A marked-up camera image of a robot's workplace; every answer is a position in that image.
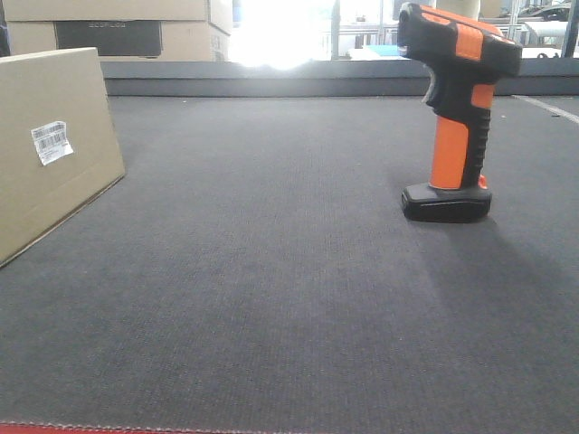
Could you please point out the white barcode label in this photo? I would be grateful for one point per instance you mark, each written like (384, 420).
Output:
(51, 142)

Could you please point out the small cardboard package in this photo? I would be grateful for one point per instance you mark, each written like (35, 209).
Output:
(37, 89)

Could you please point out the large cardboard box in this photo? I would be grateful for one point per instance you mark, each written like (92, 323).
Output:
(123, 30)

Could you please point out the orange black barcode scanner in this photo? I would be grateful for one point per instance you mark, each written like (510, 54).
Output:
(466, 59)

